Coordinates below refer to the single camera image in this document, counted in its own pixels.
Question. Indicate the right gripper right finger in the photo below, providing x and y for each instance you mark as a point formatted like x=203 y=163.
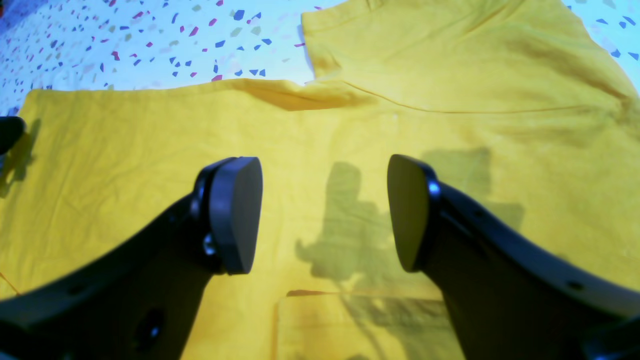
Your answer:
x=507 y=298

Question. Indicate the yellow T-shirt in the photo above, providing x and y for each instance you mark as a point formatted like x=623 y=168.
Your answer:
x=510 y=100

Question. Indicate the terrazzo patterned tablecloth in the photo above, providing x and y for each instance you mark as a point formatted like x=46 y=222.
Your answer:
x=132 y=45

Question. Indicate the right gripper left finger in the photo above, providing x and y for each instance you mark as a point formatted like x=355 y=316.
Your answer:
x=140 y=300

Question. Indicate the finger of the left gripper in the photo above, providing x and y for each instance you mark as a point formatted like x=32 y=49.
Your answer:
x=11 y=130

